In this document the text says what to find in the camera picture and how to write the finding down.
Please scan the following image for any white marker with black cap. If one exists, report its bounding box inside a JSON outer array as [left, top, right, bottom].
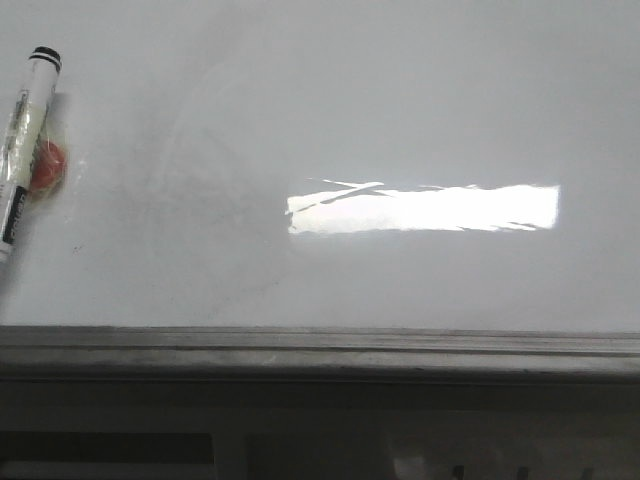
[[1, 46, 62, 263]]

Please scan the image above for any white whiteboard with aluminium frame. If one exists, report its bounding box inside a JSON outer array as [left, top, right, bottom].
[[1, 1, 639, 383]]

